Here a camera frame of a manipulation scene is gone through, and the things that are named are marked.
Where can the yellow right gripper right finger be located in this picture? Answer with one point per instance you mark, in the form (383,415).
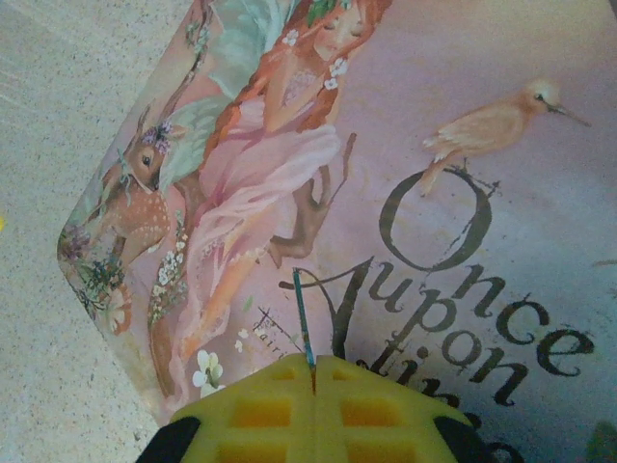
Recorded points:
(385,419)

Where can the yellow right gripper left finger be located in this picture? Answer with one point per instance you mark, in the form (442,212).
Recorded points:
(250,419)

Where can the pink fairy tale tin box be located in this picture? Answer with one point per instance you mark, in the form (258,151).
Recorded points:
(385,169)

